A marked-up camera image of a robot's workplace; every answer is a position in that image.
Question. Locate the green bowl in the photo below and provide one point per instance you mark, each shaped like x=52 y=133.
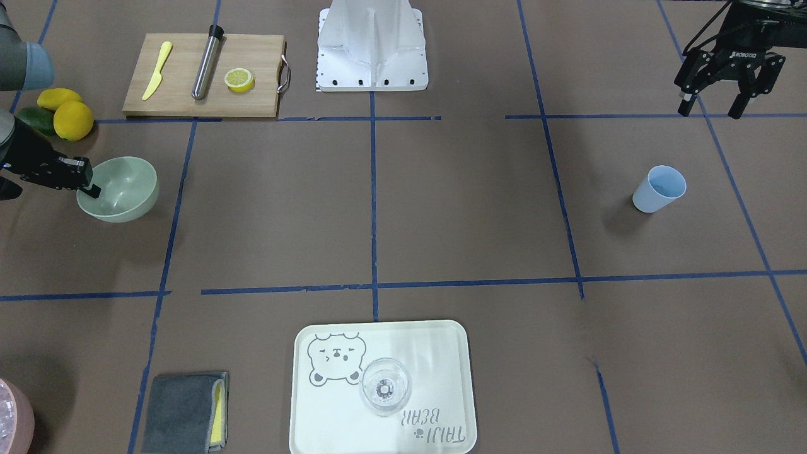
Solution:
x=129 y=188

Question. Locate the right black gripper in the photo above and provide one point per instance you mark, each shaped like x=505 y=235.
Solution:
x=26 y=156

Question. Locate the clear wine glass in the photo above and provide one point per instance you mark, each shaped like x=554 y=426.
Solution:
x=386 y=386

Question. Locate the grey folded cloth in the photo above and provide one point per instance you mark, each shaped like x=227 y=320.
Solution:
x=187 y=413

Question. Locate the lemon half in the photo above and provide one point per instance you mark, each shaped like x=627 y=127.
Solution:
x=239 y=80

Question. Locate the yellow plastic knife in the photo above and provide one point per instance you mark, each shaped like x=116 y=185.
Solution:
x=156 y=76

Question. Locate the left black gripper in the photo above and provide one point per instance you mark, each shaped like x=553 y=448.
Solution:
x=741 y=61

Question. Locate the steel muddler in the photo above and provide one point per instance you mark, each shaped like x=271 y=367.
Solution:
x=206 y=67

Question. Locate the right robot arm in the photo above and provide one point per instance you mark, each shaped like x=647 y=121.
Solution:
x=24 y=65

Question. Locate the yellow lemon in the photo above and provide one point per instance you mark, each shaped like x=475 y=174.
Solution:
x=73 y=120
x=53 y=98

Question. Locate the cream bear tray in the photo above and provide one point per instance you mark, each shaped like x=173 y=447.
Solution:
x=329 y=416

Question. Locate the light blue cup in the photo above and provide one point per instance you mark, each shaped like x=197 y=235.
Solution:
x=660 y=187

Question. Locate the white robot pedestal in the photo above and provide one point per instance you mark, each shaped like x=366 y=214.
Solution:
x=371 y=46

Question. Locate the pink bowl with ice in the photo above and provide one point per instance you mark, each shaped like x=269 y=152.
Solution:
x=17 y=419

